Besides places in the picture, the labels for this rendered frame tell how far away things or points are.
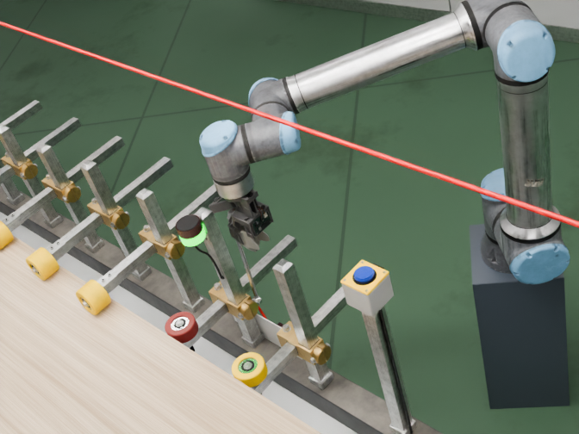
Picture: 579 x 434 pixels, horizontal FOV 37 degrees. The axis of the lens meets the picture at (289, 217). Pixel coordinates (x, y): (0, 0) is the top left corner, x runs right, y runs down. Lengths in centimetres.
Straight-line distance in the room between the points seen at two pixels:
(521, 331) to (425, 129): 166
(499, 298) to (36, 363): 128
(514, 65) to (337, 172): 214
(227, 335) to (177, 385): 37
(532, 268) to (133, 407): 104
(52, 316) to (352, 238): 158
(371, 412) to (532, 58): 90
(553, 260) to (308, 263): 150
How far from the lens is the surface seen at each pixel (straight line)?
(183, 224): 202
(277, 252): 234
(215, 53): 514
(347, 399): 217
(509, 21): 192
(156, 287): 263
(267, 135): 189
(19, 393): 226
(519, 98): 196
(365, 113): 428
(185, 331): 216
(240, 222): 203
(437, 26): 201
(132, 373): 214
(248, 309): 222
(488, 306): 256
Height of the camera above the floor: 242
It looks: 40 degrees down
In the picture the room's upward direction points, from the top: 18 degrees counter-clockwise
